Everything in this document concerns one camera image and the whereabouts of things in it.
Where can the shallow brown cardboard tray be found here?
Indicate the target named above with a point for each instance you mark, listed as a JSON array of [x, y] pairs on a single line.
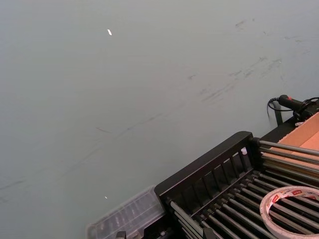
[[302, 135]]

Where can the small white plastic piece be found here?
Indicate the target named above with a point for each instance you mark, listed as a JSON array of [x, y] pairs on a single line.
[[243, 151]]

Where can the clear plastic case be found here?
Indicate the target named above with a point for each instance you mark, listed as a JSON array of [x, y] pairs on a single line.
[[129, 214]]

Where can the black table cloth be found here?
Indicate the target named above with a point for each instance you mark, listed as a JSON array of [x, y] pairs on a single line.
[[274, 133]]

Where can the roll of white tape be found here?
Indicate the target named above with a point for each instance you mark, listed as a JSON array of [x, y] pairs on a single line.
[[265, 204]]

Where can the black rack with steel bars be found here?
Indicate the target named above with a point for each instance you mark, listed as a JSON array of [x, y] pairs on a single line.
[[199, 174]]

